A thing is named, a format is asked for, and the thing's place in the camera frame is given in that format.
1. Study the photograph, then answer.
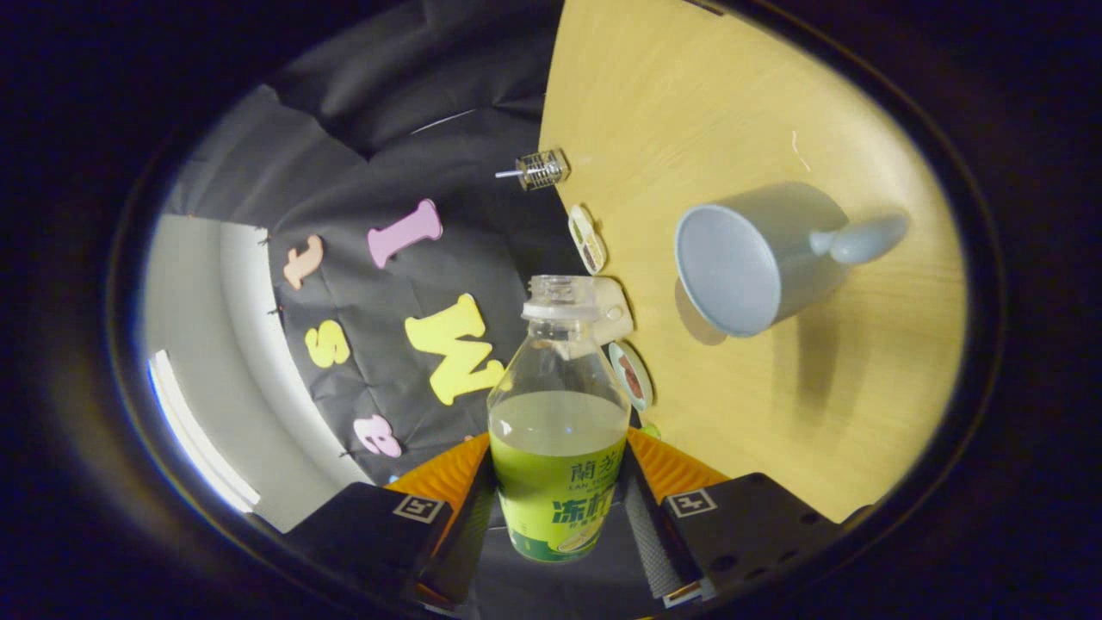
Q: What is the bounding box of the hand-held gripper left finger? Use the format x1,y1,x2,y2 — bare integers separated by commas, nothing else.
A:
284,431,496,612

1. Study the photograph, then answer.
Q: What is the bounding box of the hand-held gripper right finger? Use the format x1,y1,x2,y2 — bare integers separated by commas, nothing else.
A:
622,426,840,608

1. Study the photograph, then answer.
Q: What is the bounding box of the green label juice bottle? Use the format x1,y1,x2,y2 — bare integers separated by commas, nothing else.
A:
487,275,634,564

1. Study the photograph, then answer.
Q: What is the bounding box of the white cup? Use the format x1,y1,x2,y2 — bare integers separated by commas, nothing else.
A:
674,181,910,338

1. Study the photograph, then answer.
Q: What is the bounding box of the pale green plate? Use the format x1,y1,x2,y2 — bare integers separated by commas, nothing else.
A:
608,341,654,412

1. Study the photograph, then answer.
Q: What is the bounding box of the white toaster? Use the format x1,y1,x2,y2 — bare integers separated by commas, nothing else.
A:
592,276,635,345

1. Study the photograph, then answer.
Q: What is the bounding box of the long ceiling light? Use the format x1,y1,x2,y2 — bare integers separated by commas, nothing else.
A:
146,349,261,513

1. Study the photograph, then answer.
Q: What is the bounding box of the white divided condiment dish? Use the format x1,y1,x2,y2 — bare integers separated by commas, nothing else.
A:
568,204,609,276

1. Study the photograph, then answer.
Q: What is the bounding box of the clear glass holder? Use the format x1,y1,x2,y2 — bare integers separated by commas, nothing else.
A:
517,148,572,191

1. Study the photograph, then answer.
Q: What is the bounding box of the black backdrop cloth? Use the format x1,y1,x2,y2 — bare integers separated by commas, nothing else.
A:
164,0,655,617

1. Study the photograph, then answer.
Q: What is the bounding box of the wooden table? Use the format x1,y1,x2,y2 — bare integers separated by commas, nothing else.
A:
538,0,967,524

